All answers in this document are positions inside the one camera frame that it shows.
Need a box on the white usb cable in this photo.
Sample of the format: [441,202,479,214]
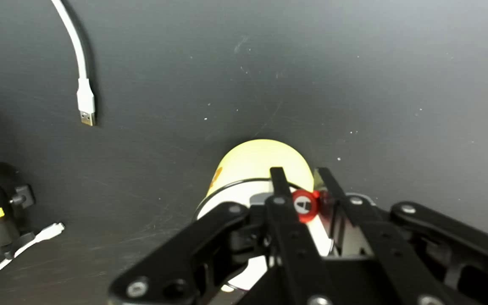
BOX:
[50,0,99,129]

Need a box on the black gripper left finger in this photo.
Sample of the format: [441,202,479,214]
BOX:
[108,167,338,305]

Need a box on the thin white cable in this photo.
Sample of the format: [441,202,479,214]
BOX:
[0,221,67,292]

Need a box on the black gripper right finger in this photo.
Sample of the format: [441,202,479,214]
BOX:
[318,167,488,305]

